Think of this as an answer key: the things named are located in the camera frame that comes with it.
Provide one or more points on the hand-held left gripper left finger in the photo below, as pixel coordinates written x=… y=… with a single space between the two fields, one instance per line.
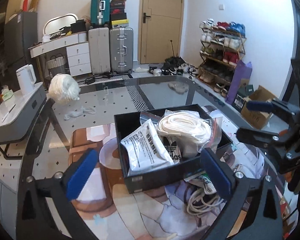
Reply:
x=81 y=175

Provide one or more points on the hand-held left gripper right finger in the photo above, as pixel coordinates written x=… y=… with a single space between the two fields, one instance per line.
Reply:
x=215 y=175

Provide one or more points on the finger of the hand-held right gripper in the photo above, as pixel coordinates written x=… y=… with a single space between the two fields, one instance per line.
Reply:
x=252 y=136
x=258 y=105

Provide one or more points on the white printed plastic bag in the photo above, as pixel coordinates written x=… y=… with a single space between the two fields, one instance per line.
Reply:
x=172 y=152

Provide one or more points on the plastic bag of white laces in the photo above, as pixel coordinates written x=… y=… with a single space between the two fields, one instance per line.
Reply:
x=180 y=127

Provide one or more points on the black cardboard box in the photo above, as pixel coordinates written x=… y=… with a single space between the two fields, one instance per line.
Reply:
x=150 y=182

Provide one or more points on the silver white text packet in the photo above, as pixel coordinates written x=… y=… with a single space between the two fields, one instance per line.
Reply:
x=145 y=147

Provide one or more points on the open brown cardboard box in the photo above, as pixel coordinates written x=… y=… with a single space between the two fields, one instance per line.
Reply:
x=257 y=117

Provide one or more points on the dark green box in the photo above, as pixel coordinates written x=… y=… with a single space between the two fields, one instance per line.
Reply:
x=241 y=100

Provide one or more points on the purple paper bag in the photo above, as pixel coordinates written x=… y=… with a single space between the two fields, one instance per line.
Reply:
x=237 y=85

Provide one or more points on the collection of sneakers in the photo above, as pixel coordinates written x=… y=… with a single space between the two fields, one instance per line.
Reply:
x=230 y=57

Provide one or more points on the white socks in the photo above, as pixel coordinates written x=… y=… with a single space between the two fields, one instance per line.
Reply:
x=75 y=114

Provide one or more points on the wooden shoe rack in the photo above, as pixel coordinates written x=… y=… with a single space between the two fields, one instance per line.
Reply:
x=241 y=46

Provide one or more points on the printed cartoon table mat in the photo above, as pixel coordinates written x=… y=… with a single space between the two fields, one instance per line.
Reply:
x=130 y=217

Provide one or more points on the grey side table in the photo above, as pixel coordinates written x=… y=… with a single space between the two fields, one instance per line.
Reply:
x=20 y=115

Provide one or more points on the scattered floor shoes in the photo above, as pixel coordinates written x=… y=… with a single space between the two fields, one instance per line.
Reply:
x=180 y=69

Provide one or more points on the white fluffy bundle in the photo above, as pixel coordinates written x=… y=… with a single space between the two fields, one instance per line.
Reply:
x=63 y=88

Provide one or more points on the white pen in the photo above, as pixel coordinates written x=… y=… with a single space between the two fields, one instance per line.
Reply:
x=9 y=113

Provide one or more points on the black umbrella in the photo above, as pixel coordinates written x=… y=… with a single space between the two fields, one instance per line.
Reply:
x=173 y=62

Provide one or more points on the striped floor rug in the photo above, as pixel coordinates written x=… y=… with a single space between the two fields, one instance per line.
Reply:
x=137 y=95

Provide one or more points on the green tissue pack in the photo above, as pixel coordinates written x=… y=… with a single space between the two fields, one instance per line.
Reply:
x=7 y=95

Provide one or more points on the white electric kettle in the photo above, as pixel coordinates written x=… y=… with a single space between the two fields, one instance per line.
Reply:
x=25 y=80

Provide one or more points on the woven basket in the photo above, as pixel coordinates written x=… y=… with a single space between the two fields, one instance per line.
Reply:
x=55 y=66

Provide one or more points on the white dressing table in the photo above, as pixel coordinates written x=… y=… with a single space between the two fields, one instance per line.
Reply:
x=77 y=55

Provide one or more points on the beige wooden door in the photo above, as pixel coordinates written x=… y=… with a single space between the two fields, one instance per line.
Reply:
x=162 y=30

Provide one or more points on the beige suitcase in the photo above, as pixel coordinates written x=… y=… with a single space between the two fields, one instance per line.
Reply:
x=98 y=51

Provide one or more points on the silver suitcase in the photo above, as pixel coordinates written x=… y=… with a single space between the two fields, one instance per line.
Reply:
x=121 y=52

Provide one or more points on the grey refrigerator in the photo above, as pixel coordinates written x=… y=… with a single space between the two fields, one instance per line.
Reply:
x=21 y=42

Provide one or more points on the black bag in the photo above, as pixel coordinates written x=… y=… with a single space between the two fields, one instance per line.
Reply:
x=78 y=27

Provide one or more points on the white oval mirror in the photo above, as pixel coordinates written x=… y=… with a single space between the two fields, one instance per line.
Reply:
x=55 y=23

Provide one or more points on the yellow black shoe box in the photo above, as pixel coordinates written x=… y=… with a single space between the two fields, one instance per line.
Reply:
x=120 y=24

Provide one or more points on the plain black shoe box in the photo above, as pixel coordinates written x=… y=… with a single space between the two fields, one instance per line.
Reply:
x=118 y=16

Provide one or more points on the red black shoe box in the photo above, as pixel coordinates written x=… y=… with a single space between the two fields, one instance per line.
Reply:
x=117 y=10

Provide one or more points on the teal suitcase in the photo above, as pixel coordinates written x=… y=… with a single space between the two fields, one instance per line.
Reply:
x=97 y=7

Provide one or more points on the flat brown cardboard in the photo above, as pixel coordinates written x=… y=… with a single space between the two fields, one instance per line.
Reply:
x=35 y=3

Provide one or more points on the red flat box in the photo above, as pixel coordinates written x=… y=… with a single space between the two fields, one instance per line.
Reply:
x=27 y=3

